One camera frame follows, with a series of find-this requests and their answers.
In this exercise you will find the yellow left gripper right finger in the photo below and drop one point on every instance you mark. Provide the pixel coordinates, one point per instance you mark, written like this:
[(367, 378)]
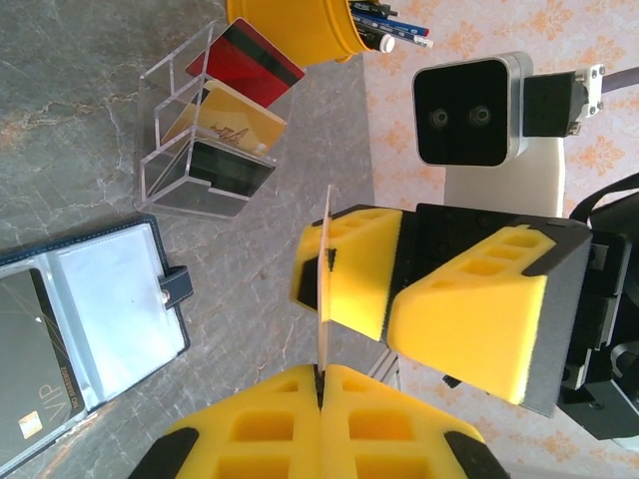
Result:
[(389, 429)]

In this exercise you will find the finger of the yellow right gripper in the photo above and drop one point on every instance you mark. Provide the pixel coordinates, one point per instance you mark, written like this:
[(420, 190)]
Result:
[(359, 279), (474, 339)]

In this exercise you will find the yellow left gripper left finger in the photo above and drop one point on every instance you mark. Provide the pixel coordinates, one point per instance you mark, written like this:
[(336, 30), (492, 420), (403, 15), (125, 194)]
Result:
[(259, 434)]

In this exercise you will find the gold credit card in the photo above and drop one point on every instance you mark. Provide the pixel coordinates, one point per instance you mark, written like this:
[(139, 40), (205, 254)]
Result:
[(322, 349)]

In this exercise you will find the dark blue card holder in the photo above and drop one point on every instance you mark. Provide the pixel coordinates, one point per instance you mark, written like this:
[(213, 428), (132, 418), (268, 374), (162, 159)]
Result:
[(115, 299)]

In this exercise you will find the red card with black stripe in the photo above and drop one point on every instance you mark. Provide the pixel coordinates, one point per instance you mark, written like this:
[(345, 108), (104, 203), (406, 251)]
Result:
[(244, 70)]

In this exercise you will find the gold VIP script card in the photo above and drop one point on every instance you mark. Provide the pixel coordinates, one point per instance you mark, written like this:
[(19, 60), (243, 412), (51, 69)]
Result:
[(234, 120)]

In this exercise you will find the clear acrylic card stand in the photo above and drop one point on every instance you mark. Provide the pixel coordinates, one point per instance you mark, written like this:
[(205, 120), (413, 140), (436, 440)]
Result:
[(165, 199)]

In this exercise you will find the black VIP card gold lines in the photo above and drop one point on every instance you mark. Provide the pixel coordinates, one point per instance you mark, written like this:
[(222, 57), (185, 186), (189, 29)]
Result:
[(30, 359)]

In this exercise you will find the black marker with white cap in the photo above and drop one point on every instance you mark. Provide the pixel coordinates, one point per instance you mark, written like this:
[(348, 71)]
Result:
[(387, 43)]

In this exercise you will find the blue pen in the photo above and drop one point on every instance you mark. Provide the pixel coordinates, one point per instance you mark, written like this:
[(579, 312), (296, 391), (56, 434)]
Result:
[(399, 32)]

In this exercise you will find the yellow pen pot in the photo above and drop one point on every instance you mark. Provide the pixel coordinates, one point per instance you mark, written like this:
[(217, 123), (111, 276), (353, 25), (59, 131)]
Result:
[(299, 30)]

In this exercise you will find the dark pen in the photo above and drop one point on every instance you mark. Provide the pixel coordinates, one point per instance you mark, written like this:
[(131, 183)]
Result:
[(369, 7)]

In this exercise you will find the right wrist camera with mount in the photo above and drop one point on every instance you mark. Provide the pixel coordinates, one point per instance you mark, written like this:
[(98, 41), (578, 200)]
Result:
[(464, 110)]

